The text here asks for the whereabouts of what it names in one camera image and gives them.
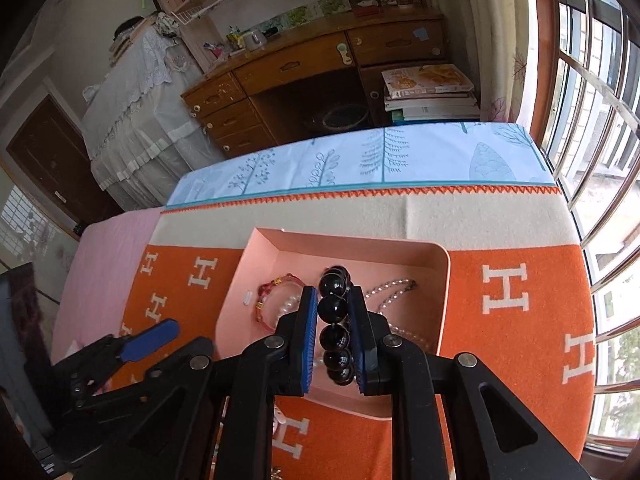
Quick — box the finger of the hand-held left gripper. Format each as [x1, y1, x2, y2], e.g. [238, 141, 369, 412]
[52, 318, 181, 396]

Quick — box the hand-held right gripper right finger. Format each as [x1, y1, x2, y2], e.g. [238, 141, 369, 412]
[347, 285, 593, 480]

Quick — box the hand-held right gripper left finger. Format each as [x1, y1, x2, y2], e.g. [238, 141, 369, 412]
[75, 286, 321, 480]

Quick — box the black bead bracelet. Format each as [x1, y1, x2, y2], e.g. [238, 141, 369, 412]
[318, 265, 357, 387]

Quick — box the pink storage box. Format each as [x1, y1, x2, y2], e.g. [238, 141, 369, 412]
[214, 227, 451, 418]

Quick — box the pink bed sheet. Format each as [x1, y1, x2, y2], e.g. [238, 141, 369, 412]
[50, 207, 166, 361]

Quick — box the orange patterned blanket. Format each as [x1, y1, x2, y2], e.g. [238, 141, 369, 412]
[120, 192, 593, 480]

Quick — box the frosted glass sliding door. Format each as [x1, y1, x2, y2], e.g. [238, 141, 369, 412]
[0, 167, 81, 306]

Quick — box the brown wooden door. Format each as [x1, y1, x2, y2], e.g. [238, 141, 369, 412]
[6, 95, 123, 236]

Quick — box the blue tree print sheet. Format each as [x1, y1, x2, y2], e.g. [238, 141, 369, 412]
[165, 122, 561, 211]

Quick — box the woven basket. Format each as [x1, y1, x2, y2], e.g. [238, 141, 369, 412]
[322, 104, 371, 131]

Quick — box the white lace covered furniture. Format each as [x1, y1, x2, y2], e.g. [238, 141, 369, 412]
[80, 25, 221, 211]

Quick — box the stack of books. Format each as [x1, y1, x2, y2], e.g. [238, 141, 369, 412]
[381, 64, 482, 123]

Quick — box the wooden desk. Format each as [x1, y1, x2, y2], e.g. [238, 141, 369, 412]
[181, 10, 448, 161]

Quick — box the window with metal bars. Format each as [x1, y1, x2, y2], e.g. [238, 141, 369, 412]
[530, 0, 640, 456]

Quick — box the pale curtain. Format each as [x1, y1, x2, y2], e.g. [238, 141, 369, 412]
[470, 0, 531, 126]

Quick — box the pearl bracelet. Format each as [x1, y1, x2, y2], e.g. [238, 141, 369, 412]
[272, 295, 304, 331]

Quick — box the red string bracelet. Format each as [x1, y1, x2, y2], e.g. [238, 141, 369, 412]
[256, 275, 306, 333]

